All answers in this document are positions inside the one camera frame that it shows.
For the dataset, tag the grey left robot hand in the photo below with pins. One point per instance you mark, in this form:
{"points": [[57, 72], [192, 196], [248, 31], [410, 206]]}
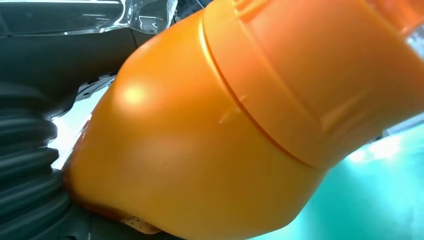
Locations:
{"points": [[59, 56]]}

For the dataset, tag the orange plastic bottle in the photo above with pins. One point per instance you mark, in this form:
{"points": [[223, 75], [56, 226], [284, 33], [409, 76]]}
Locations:
{"points": [[215, 132]]}

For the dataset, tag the green table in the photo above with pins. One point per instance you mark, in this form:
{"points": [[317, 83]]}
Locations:
{"points": [[371, 198]]}

